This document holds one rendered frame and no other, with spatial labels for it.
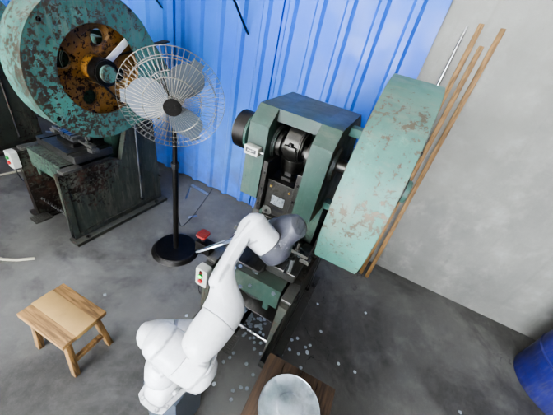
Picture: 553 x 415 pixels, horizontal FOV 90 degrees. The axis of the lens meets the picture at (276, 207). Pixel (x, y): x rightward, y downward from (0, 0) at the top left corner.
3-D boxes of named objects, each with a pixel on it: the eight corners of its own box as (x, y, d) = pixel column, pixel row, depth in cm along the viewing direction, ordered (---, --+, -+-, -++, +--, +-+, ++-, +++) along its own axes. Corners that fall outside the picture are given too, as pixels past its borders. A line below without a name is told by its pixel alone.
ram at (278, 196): (279, 238, 146) (292, 190, 129) (255, 226, 150) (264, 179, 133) (292, 221, 159) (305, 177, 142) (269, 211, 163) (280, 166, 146)
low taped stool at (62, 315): (34, 347, 162) (15, 313, 143) (75, 315, 181) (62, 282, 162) (76, 379, 154) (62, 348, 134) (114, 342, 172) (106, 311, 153)
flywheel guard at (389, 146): (339, 314, 112) (454, 109, 65) (276, 280, 119) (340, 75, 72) (378, 202, 192) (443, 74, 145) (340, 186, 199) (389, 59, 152)
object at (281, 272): (292, 284, 154) (295, 277, 151) (225, 248, 166) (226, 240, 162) (311, 253, 177) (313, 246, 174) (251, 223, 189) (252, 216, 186)
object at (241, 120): (248, 165, 138) (255, 120, 125) (229, 156, 141) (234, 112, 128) (269, 151, 155) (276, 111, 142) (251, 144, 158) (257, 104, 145)
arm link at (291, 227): (245, 250, 89) (265, 272, 91) (268, 248, 78) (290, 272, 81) (275, 212, 98) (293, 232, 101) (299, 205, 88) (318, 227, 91)
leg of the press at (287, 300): (272, 375, 175) (310, 283, 124) (257, 365, 178) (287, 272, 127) (319, 280, 247) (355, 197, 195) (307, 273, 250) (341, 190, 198)
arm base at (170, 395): (164, 422, 110) (163, 409, 102) (130, 394, 115) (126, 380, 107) (202, 372, 127) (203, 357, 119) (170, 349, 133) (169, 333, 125)
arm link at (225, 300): (240, 335, 73) (300, 247, 88) (189, 290, 67) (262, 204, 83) (223, 327, 82) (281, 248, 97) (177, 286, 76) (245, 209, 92)
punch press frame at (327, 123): (267, 344, 174) (335, 146, 98) (211, 310, 186) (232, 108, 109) (310, 266, 236) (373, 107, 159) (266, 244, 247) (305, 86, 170)
